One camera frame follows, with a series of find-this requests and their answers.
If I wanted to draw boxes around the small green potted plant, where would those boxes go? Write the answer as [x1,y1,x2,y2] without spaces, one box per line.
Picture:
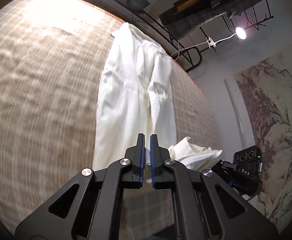
[128,0,150,12]

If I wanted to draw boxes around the landscape painting wall scroll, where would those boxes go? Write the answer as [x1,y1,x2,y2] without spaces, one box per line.
[235,46,292,232]

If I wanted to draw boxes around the white clip desk lamp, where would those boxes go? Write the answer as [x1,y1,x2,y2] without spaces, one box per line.
[205,26,247,49]

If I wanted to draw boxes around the black metal clothes rack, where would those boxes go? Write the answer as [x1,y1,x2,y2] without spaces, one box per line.
[113,0,274,72]

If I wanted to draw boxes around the dark plaid hanging coat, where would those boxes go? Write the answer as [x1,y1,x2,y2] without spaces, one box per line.
[159,0,263,40]

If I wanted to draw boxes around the white lamp cable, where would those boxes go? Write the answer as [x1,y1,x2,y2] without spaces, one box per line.
[170,41,209,61]

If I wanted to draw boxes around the white long sleeve shirt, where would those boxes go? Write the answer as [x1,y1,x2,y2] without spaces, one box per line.
[92,23,222,171]

